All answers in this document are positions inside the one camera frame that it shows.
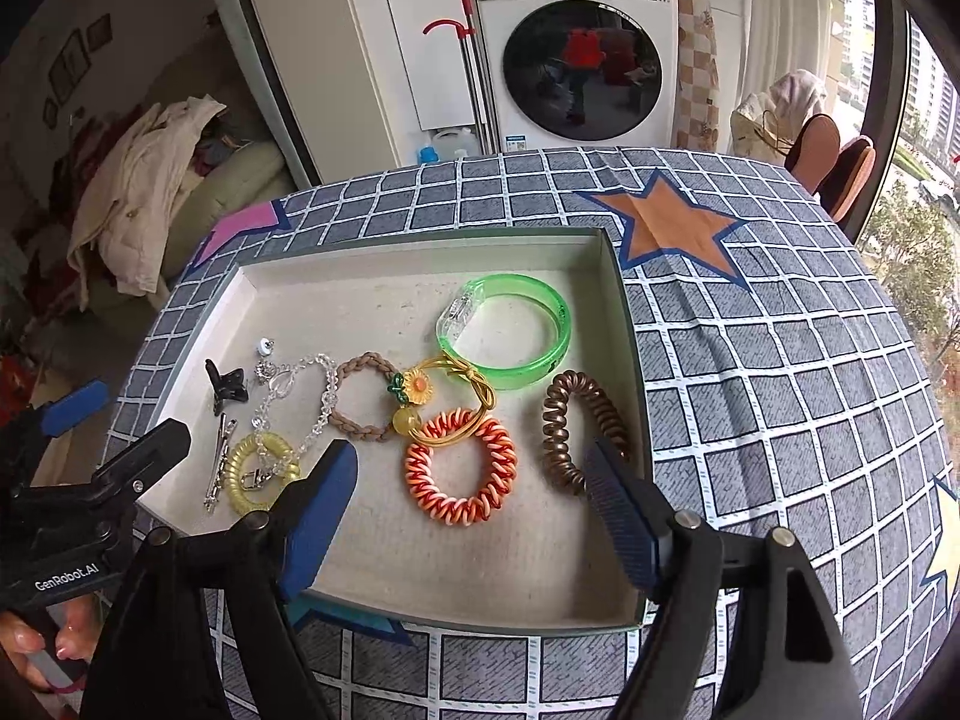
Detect shallow grey cardboard box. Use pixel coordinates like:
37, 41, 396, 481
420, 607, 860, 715
139, 227, 647, 631

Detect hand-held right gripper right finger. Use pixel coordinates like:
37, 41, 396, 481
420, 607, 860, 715
581, 439, 863, 720

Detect yellow flower hair tie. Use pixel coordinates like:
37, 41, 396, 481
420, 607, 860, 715
386, 356, 502, 443

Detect dark window frame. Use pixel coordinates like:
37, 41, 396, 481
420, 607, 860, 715
829, 0, 914, 245

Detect beige braided hair tie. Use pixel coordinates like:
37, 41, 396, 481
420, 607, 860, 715
330, 351, 406, 442

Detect silver hair pin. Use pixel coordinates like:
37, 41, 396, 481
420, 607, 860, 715
204, 412, 235, 515

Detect clear crystal bead bracelet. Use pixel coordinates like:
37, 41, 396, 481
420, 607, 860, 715
244, 351, 342, 492

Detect yellow translucent spiral hair tie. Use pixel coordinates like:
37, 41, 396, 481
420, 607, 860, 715
227, 431, 302, 517

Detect brown spiral hair tie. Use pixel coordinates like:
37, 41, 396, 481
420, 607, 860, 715
541, 370, 632, 497

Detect person's left hand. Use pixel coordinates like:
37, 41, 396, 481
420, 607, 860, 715
0, 600, 102, 692

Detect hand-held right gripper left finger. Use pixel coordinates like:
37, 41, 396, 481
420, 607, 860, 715
79, 439, 359, 720

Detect cream sofa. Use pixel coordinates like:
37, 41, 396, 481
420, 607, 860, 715
97, 139, 297, 331

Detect green translucent bangle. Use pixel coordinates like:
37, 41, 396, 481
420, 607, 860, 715
435, 272, 574, 392

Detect beige bag with cloth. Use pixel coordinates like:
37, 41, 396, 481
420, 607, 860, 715
731, 69, 826, 164

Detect brown chair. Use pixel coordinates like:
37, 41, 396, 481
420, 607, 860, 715
821, 136, 877, 222
786, 114, 842, 196

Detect orange white spiral hair tie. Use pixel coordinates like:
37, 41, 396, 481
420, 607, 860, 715
403, 406, 517, 530

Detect white washing machine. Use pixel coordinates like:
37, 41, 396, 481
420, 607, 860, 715
461, 0, 680, 156

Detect white tall cabinet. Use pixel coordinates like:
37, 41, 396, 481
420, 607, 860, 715
232, 0, 481, 188

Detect white plastic jug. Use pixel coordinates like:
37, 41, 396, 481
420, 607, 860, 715
431, 127, 477, 161

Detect beige jacket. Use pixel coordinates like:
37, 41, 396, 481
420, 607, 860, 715
66, 94, 226, 308

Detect mop pole with red hook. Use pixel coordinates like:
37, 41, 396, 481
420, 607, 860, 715
422, 0, 497, 156

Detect small black hair claw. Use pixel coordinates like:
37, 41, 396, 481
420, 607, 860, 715
204, 358, 250, 415

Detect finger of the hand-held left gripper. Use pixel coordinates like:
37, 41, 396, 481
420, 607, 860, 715
22, 380, 110, 440
75, 420, 193, 502

